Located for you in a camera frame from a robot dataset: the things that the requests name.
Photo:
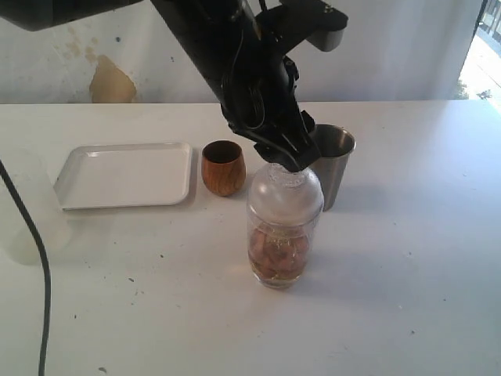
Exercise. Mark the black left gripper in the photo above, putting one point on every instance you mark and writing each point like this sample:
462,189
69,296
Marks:
259,103

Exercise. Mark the stainless steel cup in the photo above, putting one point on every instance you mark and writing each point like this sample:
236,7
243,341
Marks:
335,145

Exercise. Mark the clear plastic dome lid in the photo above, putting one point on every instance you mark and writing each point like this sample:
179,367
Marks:
282,198

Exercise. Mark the brown wooden cup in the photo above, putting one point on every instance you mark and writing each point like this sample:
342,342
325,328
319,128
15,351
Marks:
223,169

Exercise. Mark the clear plastic shaker cup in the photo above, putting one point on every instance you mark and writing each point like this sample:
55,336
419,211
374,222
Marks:
254,222

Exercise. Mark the pile of wooden blocks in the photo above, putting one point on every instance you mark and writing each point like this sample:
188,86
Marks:
276,258

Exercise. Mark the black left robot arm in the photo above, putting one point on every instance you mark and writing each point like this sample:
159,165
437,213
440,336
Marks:
187,49

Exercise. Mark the white rectangular tray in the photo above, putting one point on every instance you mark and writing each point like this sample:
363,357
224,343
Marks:
125,176

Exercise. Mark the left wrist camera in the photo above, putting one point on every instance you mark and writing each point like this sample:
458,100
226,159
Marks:
293,22

